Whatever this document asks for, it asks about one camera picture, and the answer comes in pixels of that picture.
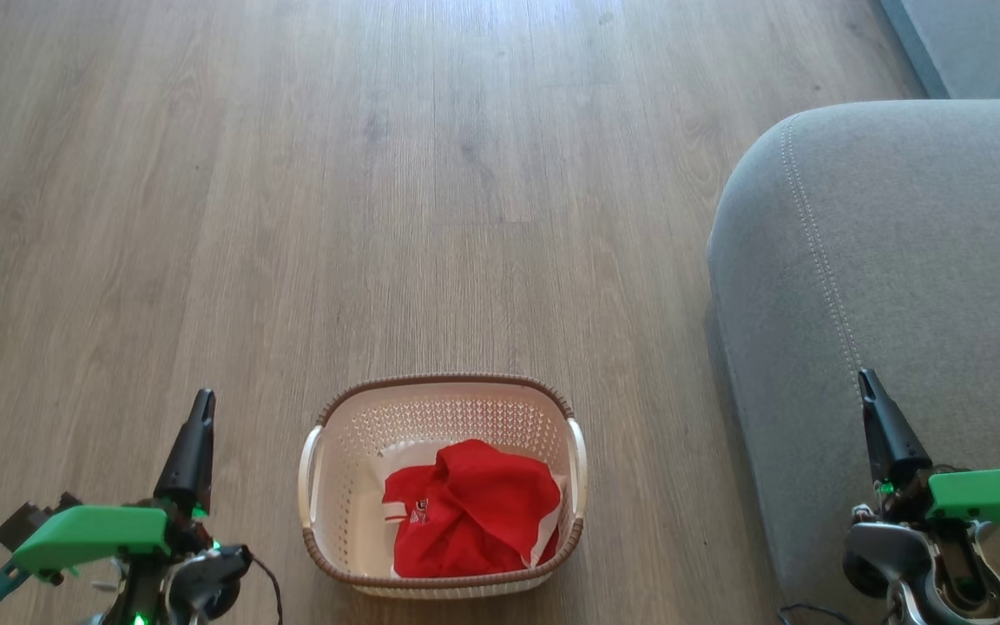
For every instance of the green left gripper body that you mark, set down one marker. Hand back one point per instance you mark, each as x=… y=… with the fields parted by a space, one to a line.
x=92 y=531

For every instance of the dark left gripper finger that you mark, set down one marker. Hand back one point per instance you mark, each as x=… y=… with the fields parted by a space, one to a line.
x=192 y=460

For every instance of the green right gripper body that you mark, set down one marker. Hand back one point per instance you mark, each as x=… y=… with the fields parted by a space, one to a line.
x=995 y=499

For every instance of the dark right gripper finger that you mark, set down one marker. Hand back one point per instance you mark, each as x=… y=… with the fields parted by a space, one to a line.
x=891 y=443

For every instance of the red white shirt with logo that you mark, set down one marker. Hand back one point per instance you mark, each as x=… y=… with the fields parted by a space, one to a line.
x=483 y=503

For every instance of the grey fabric sofa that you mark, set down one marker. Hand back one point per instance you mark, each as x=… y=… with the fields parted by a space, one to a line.
x=882 y=260

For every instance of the white brown-rimmed laundry basket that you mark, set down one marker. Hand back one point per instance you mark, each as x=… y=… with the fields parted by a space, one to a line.
x=344 y=486

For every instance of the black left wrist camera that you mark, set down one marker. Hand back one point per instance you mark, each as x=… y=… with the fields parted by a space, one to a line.
x=27 y=521

